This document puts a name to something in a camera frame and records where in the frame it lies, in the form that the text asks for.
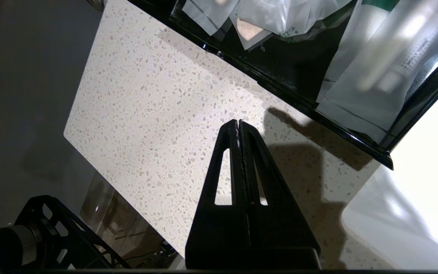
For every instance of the beige flat packet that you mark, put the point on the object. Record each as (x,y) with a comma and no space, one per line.
(251,32)

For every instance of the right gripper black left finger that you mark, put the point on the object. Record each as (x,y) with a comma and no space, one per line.
(211,243)

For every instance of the dark cylindrical robot part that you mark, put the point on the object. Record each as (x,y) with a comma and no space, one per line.
(2,247)

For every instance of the long packet small green mark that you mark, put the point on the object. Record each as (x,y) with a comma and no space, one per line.
(386,68)

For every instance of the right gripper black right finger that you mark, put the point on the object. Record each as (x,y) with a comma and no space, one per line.
(283,243)

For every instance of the shower cap packet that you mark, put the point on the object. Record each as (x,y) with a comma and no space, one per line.
(280,15)

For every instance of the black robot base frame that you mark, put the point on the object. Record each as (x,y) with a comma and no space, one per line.
(70,236)

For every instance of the black box drawer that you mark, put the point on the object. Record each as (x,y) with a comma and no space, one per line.
(280,64)

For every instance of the small packet with pink item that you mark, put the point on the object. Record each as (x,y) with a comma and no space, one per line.
(207,11)

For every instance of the wooden vanity cabinet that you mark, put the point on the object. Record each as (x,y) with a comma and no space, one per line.
(120,220)

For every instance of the white sink basin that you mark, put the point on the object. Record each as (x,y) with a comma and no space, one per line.
(413,213)

